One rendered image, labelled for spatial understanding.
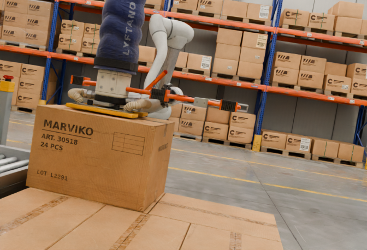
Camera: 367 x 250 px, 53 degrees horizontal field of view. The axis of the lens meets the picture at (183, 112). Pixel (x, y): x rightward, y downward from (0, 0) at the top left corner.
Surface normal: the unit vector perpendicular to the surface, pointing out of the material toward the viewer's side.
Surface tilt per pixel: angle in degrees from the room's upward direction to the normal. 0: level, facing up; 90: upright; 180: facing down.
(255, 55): 90
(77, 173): 90
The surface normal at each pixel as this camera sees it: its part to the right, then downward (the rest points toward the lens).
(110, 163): -0.19, 0.02
